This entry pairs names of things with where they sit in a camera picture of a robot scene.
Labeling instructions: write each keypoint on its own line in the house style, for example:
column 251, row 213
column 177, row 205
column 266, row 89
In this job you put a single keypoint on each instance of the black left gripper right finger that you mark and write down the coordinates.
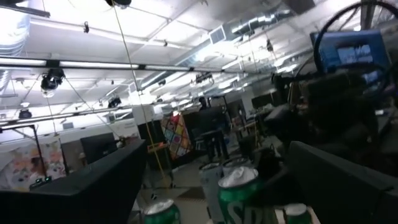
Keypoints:
column 348, row 193

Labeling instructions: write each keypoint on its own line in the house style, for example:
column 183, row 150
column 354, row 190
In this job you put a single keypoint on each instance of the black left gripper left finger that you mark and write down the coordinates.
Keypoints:
column 77, row 199

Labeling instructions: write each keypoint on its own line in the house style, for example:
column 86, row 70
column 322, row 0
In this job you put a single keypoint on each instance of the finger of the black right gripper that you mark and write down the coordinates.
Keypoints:
column 273, row 180

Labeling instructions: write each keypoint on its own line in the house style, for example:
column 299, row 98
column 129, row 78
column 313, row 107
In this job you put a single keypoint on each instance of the green Sprite can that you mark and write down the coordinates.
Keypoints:
column 239, row 199
column 163, row 216
column 297, row 214

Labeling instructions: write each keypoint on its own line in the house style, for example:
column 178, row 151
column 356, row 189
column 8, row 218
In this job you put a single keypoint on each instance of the tall silver Celsius can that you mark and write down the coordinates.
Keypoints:
column 237, row 162
column 210, row 189

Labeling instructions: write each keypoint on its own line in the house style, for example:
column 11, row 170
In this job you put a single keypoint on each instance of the black background monitor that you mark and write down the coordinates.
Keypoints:
column 98, row 146

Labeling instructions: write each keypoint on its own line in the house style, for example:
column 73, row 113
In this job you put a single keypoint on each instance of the colourful poster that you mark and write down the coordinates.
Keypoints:
column 28, row 165

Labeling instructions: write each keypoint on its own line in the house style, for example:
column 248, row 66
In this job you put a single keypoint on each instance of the black background stand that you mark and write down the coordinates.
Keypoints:
column 38, row 149

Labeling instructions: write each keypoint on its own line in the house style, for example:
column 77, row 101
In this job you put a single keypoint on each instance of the blue screen monitor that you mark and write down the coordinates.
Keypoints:
column 351, row 49

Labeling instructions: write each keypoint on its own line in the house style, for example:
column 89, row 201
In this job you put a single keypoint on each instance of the black background cabinet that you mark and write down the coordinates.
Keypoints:
column 150, row 132

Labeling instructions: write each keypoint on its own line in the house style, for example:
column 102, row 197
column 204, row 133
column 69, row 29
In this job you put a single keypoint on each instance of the black ceiling spotlight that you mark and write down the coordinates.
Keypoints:
column 25, row 114
column 51, row 81
column 115, row 102

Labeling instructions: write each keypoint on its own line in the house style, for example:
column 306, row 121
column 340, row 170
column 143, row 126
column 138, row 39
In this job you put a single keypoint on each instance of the person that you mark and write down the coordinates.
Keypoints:
column 202, row 102

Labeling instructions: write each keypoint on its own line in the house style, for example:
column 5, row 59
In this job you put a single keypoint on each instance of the colourful patchwork cloth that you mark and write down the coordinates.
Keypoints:
column 177, row 137

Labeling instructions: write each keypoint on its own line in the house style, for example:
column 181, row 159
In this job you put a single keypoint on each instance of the black overhead frame beam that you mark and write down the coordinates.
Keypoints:
column 93, row 64

